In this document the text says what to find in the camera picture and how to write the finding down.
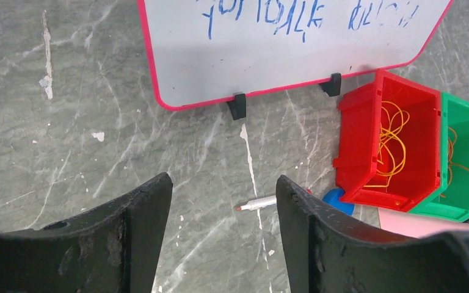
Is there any pink clipboard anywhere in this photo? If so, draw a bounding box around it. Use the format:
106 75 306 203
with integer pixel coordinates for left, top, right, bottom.
377 208 469 238

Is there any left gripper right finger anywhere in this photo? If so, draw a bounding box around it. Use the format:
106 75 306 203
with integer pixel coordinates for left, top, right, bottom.
275 176 469 292

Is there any orange cable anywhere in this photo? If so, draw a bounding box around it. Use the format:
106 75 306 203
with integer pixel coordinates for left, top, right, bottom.
438 126 469 199

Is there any blue eraser block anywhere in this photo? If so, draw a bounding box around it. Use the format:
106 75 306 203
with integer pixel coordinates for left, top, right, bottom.
322 188 355 216

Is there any red plastic bin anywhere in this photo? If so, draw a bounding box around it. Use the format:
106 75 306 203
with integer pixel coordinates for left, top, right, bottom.
333 70 443 212

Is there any whiteboard with pink frame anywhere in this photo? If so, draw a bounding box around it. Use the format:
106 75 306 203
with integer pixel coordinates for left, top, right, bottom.
137 0 452 111

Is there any yellow cable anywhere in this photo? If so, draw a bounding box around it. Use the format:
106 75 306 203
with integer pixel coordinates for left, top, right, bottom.
362 101 411 190

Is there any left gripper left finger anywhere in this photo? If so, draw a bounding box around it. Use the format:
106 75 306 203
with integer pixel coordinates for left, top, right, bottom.
0 173 173 292

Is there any white marker pen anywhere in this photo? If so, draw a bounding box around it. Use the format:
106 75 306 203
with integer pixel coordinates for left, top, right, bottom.
235 194 277 211

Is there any green plastic bin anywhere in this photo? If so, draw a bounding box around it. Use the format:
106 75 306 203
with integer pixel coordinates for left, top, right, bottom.
410 93 469 222

